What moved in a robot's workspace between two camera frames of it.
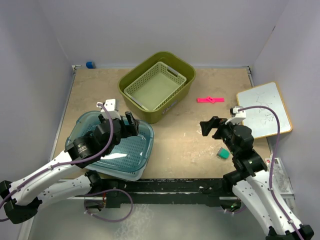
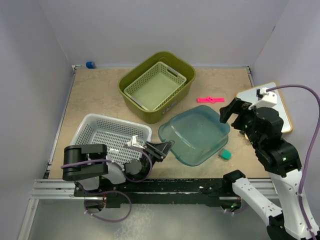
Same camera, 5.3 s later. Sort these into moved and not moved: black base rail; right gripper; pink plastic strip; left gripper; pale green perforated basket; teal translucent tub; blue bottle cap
Moved: teal translucent tub; right gripper; left gripper
Not moved: pink plastic strip; blue bottle cap; black base rail; pale green perforated basket
